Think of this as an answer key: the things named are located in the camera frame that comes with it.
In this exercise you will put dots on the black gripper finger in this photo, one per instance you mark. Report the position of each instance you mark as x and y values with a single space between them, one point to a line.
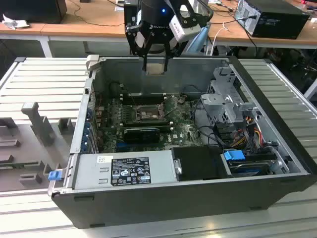
145 64
166 64

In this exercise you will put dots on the silver CPU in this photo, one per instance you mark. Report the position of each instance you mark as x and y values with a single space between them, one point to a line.
154 68

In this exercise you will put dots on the CPU socket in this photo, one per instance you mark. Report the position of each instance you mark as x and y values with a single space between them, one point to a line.
148 114

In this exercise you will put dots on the black computer tower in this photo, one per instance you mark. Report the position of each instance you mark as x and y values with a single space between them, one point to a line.
130 15

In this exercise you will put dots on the black RAM slots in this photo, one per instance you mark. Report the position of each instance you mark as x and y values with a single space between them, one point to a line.
148 124
143 99

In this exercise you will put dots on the round coin cell battery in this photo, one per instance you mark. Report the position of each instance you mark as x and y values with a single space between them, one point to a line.
180 100

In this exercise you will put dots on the pale blue teach pendant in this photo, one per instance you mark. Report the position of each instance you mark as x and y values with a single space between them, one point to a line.
201 34

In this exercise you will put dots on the silver metal drive cage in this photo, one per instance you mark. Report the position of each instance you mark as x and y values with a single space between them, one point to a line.
215 99

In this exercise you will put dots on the green motherboard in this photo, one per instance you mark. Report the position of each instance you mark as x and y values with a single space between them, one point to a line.
183 134

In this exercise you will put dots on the black graphics card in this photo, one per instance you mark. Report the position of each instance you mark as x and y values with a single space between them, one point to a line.
141 136

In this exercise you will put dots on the wooden desk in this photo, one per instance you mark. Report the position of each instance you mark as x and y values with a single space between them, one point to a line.
74 27

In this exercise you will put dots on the hard disk in blue carrier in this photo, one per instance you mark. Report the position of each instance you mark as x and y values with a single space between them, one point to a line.
234 156

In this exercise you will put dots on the black desktop computer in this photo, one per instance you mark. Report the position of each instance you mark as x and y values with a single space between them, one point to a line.
280 22

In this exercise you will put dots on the large black box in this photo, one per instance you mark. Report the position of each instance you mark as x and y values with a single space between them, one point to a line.
32 10

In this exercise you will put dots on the grey power supply unit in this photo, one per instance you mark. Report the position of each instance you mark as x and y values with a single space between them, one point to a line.
86 173

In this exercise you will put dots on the crumpled white paper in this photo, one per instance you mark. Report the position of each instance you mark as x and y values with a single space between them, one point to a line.
15 23

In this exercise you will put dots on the grey parts rack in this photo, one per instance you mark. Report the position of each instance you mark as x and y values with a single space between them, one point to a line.
24 138

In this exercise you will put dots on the black PC case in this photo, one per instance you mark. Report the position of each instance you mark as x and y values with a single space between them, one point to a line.
148 208

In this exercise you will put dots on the blue case latch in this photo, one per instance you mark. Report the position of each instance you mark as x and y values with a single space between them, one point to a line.
54 176

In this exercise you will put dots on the green RAM stick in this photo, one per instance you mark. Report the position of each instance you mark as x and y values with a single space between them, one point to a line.
12 165

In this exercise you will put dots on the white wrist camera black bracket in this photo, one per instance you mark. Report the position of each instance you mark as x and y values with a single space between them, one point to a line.
185 32

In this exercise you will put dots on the white metal frame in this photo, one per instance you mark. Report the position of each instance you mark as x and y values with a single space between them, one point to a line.
312 90

